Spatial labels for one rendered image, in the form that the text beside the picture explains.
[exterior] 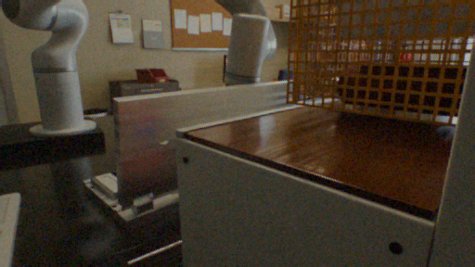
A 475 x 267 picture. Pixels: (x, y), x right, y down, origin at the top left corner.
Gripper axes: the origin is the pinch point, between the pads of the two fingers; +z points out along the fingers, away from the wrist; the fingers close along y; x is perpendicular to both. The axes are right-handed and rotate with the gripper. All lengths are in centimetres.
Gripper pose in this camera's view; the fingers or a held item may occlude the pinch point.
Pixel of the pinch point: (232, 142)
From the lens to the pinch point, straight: 77.9
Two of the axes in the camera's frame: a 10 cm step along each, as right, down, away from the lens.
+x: 6.9, 3.8, -6.1
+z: -1.5, 9.0, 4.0
